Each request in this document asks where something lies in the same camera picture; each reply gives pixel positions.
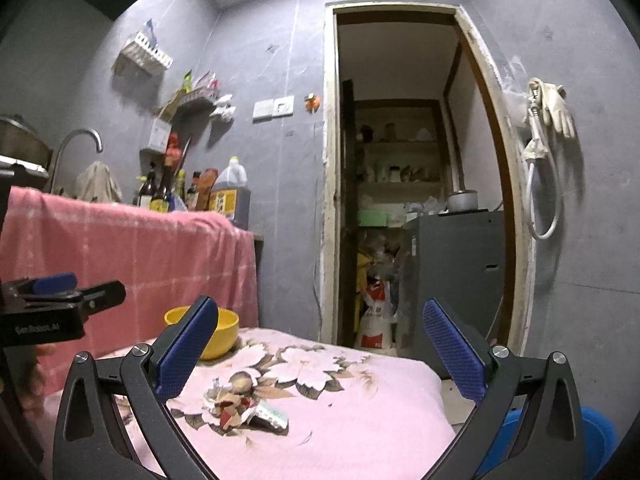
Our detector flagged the cream rubber gloves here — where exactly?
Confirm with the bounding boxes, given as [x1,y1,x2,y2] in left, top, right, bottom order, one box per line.
[540,80,577,138]

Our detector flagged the person's left hand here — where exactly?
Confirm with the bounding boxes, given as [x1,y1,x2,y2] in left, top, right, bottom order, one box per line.
[20,342,48,411]

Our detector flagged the white crumpled cloth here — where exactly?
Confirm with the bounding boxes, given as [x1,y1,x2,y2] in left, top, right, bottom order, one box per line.
[210,92,237,122]

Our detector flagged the green box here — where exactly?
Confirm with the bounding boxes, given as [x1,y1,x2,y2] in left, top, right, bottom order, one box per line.
[357,208,390,228]

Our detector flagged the dark sauce bottle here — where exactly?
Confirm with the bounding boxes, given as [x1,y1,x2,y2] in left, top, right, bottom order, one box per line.
[186,171,202,211]

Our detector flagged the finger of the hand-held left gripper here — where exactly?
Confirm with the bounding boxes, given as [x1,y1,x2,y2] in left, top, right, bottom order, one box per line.
[15,272,78,296]
[25,281,127,318]

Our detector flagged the white wall utensil holder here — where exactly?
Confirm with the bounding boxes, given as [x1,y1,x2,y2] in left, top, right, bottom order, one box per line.
[140,119,173,153]

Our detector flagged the wooden door frame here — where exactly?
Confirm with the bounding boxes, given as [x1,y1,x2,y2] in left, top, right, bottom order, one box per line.
[320,1,533,361]

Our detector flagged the white sprayer hose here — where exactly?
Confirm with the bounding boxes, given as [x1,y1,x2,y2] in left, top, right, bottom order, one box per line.
[522,77,563,241]

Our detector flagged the orange bottle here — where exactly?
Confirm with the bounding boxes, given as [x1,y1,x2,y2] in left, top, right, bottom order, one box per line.
[197,167,219,211]

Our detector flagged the tall dark bottle red neck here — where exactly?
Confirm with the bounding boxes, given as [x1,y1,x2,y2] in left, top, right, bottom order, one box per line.
[150,132,182,212]

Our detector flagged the wall rack with packets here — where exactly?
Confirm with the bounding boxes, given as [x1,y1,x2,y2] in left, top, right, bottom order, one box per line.
[159,70,222,123]

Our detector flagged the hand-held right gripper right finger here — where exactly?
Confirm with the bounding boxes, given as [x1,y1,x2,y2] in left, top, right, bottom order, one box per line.
[395,296,587,480]

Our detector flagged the yellow bowl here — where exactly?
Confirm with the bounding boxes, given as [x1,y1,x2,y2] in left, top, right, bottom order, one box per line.
[164,305,241,361]

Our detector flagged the steel cooking pot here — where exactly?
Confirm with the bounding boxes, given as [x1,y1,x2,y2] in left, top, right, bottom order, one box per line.
[0,114,53,166]

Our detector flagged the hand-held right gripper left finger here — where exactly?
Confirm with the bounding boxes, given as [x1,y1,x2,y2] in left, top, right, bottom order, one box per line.
[52,296,219,480]

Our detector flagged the grey appliance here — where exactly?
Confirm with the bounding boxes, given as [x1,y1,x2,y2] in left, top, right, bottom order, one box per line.
[400,210,507,358]

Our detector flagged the dark green bottle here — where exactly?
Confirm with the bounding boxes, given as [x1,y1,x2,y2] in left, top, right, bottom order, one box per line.
[136,170,155,208]

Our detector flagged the white wall basket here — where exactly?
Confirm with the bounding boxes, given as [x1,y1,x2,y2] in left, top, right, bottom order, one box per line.
[114,30,173,77]

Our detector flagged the small metal pot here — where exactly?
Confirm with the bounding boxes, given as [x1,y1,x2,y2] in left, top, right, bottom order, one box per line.
[446,189,478,213]

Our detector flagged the white green packet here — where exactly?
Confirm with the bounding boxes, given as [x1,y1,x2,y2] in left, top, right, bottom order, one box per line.
[247,399,290,431]

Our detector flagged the beige rag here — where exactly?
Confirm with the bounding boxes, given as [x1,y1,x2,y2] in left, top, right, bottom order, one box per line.
[75,161,123,204]

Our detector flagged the wooden shelf unit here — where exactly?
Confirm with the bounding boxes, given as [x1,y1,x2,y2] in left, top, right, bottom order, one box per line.
[352,100,453,211]

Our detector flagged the metal faucet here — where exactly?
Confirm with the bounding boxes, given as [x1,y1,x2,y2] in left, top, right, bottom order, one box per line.
[50,128,104,193]

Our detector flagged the clear plastic bag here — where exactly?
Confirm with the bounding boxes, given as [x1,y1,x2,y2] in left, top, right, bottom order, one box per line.
[502,60,531,126]

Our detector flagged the pink plaid cloth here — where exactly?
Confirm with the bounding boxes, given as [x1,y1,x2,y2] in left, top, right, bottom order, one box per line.
[0,186,258,376]

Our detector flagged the blue plastic bucket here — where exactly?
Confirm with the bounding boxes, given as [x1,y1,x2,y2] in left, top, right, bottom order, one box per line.
[475,406,618,480]

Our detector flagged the dark wooden door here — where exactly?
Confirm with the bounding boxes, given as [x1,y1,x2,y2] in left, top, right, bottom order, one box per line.
[340,79,357,346]

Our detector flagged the red white wrapper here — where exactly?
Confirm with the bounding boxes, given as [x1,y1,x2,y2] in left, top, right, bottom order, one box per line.
[202,385,258,433]

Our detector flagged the large cooking oil bottle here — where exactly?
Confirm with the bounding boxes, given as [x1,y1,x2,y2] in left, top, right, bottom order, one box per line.
[209,156,250,228]

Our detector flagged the red white bag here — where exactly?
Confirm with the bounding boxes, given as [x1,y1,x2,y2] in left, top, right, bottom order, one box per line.
[357,280,393,350]

